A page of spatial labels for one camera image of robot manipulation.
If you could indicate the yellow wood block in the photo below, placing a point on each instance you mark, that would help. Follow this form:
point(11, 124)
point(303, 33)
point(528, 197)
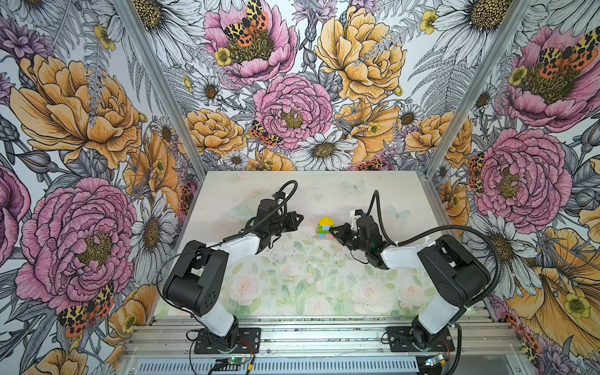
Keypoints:
point(326, 221)

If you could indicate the right corner aluminium post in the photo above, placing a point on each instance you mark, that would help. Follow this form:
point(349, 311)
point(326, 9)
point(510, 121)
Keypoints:
point(508, 28)

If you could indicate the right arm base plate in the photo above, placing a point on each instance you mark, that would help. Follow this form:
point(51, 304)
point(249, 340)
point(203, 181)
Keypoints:
point(414, 340)

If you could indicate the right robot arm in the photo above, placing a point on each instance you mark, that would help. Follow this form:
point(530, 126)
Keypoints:
point(459, 279)

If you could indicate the corner aluminium post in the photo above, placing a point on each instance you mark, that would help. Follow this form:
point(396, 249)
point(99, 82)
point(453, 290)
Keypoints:
point(144, 49)
point(508, 28)

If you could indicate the green wood block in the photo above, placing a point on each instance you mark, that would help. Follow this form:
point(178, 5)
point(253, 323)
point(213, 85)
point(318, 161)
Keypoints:
point(324, 230)

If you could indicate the aluminium rail frame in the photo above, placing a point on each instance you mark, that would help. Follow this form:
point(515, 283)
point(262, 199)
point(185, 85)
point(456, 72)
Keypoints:
point(169, 337)

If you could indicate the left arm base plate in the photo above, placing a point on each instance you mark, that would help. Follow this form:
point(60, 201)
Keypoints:
point(243, 340)

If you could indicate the vented metal grille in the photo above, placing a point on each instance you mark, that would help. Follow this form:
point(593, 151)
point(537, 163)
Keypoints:
point(285, 365)

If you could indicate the left corner aluminium post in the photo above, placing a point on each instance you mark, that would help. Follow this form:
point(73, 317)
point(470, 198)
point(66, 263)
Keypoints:
point(144, 49)

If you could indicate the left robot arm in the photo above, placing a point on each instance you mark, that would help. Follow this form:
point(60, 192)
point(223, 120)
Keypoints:
point(195, 279)

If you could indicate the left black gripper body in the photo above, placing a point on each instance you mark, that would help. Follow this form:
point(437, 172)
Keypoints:
point(283, 223)

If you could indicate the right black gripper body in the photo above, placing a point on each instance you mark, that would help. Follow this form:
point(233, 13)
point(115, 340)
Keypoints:
point(351, 239)

